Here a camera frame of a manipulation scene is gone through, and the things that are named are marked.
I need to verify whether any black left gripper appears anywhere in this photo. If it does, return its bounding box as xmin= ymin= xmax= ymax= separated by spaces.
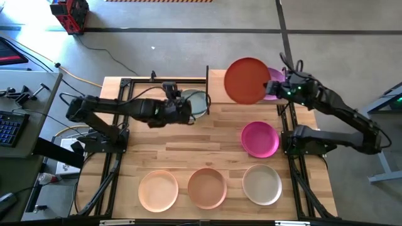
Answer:
xmin=147 ymin=97 xmax=193 ymax=129

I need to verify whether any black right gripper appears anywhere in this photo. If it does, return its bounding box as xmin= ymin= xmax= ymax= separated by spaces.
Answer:
xmin=263 ymin=73 xmax=316 ymax=106

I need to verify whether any purple plate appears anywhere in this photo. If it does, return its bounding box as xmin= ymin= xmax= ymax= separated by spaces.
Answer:
xmin=263 ymin=67 xmax=286 ymax=101

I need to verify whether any orange-red plate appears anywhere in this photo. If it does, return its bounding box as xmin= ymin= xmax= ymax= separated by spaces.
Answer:
xmin=224 ymin=56 xmax=273 ymax=105

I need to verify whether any teal grey plate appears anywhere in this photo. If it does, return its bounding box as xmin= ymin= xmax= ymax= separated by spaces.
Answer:
xmin=180 ymin=89 xmax=209 ymax=119

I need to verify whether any magenta plate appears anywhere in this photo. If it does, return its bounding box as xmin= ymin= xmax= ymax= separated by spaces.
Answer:
xmin=241 ymin=121 xmax=280 ymax=159

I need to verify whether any pale peach plate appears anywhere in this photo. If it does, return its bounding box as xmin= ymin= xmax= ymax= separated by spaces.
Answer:
xmin=138 ymin=169 xmax=180 ymax=213

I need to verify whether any salmon tan plate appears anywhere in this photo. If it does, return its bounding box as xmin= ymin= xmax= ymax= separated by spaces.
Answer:
xmin=187 ymin=167 xmax=227 ymax=210

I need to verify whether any beige grey plate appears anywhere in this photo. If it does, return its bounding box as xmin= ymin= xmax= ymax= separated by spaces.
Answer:
xmin=242 ymin=164 xmax=283 ymax=207

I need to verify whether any white box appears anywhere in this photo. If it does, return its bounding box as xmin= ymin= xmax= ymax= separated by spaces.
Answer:
xmin=55 ymin=137 xmax=85 ymax=176

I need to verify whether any grey metal table stand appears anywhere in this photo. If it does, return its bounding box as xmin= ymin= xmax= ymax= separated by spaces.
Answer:
xmin=345 ymin=82 xmax=402 ymax=184

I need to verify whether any black metal clamp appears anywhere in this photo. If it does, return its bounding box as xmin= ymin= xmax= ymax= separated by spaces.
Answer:
xmin=0 ymin=83 xmax=51 ymax=106

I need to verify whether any grey desk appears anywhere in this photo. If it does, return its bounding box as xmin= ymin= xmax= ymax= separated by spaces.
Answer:
xmin=0 ymin=69 xmax=63 ymax=159

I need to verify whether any backlit black keyboard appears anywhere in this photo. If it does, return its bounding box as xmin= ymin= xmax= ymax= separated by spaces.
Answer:
xmin=0 ymin=110 xmax=31 ymax=148

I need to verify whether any black computer mouse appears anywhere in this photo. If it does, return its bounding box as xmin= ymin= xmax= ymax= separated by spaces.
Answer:
xmin=0 ymin=191 xmax=18 ymax=217

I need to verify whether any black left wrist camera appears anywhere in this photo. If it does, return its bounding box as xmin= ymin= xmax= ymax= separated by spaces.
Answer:
xmin=161 ymin=81 xmax=182 ymax=100

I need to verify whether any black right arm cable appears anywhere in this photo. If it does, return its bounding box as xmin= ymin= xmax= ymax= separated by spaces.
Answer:
xmin=278 ymin=51 xmax=304 ymax=76

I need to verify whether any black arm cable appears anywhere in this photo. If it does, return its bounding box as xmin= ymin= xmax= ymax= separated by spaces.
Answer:
xmin=121 ymin=86 xmax=212 ymax=109
xmin=278 ymin=51 xmax=304 ymax=76

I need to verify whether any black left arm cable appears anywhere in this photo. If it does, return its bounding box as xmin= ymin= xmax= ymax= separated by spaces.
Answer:
xmin=121 ymin=86 xmax=212 ymax=109

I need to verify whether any black wire rack shelf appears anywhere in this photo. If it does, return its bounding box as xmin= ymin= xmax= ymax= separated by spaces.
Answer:
xmin=205 ymin=65 xmax=291 ymax=106

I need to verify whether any black floor cable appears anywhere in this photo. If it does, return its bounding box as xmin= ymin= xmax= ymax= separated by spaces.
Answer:
xmin=74 ymin=33 xmax=139 ymax=77

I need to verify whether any black aluminium table frame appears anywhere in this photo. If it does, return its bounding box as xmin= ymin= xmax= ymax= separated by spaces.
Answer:
xmin=69 ymin=77 xmax=339 ymax=220

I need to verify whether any yellow floor cable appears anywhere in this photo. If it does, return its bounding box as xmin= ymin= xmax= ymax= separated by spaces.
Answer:
xmin=0 ymin=31 xmax=103 ymax=89

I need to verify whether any silver metal bracket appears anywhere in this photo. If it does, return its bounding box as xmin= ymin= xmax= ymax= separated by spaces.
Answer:
xmin=275 ymin=220 xmax=311 ymax=226
xmin=99 ymin=219 xmax=136 ymax=226

